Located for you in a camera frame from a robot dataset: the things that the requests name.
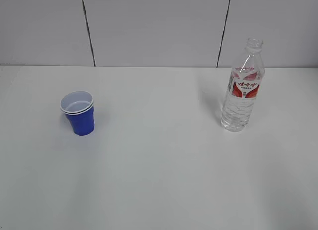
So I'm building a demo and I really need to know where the blue paper cup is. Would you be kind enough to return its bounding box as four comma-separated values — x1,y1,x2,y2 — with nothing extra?
60,91,95,136

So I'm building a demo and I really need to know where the clear Wahaha water bottle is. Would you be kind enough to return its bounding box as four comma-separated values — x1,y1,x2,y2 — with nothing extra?
221,38,265,132

